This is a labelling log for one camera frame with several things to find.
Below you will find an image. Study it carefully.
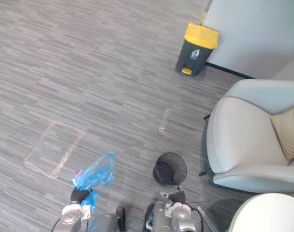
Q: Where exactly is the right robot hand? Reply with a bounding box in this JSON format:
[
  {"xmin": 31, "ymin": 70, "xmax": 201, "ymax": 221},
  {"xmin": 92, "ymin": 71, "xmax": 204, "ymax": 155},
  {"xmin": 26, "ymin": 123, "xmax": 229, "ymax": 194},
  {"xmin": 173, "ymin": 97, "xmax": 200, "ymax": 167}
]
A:
[{"xmin": 159, "ymin": 185, "xmax": 187, "ymax": 205}]

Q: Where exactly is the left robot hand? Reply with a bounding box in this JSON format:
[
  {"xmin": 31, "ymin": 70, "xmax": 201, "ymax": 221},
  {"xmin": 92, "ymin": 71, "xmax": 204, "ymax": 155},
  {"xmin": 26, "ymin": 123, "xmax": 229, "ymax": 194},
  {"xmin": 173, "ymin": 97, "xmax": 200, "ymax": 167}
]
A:
[{"xmin": 70, "ymin": 187, "xmax": 93, "ymax": 205}]

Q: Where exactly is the blue plastic rubbish bag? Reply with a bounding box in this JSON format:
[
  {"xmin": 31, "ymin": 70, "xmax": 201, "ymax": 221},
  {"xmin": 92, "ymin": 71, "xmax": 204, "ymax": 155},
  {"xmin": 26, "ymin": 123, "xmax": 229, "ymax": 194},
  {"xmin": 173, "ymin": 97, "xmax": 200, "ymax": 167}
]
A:
[{"xmin": 72, "ymin": 151, "xmax": 117, "ymax": 215}]

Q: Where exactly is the black mesh waste bin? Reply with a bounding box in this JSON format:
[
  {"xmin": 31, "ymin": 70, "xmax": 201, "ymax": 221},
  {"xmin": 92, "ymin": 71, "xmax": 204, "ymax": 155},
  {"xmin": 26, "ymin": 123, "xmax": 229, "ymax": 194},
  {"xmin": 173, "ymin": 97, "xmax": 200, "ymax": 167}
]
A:
[{"xmin": 152, "ymin": 152, "xmax": 188, "ymax": 186}]

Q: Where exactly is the white round tea table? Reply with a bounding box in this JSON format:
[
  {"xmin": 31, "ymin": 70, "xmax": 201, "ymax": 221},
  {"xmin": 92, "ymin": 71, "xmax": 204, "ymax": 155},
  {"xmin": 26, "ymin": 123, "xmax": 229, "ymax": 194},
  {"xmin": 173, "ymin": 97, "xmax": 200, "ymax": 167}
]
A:
[{"xmin": 227, "ymin": 192, "xmax": 294, "ymax": 232}]

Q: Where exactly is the grey yellow-lid pedal trash can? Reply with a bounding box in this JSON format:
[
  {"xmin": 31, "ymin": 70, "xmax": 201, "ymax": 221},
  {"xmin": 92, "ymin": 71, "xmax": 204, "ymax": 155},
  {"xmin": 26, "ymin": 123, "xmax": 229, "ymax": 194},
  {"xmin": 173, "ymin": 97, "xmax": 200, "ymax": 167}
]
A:
[{"xmin": 175, "ymin": 23, "xmax": 220, "ymax": 77}]

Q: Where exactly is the grey upholstered armchair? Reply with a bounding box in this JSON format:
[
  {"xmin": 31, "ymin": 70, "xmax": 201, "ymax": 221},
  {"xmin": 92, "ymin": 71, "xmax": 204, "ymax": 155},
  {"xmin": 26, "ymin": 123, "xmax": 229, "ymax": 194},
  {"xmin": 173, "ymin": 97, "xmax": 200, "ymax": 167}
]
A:
[{"xmin": 199, "ymin": 79, "xmax": 294, "ymax": 194}]

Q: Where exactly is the beige cushion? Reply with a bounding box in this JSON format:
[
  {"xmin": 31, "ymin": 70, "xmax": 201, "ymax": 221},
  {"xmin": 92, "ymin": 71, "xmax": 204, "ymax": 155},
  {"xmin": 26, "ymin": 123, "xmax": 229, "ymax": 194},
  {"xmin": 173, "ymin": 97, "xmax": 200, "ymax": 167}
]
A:
[{"xmin": 270, "ymin": 104, "xmax": 294, "ymax": 162}]

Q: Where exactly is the white partition wall panel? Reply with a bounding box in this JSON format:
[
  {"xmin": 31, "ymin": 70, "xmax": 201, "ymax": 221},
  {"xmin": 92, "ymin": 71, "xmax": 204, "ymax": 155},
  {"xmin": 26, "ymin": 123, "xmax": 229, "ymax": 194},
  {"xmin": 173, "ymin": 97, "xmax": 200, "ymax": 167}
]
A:
[{"xmin": 199, "ymin": 0, "xmax": 294, "ymax": 79}]

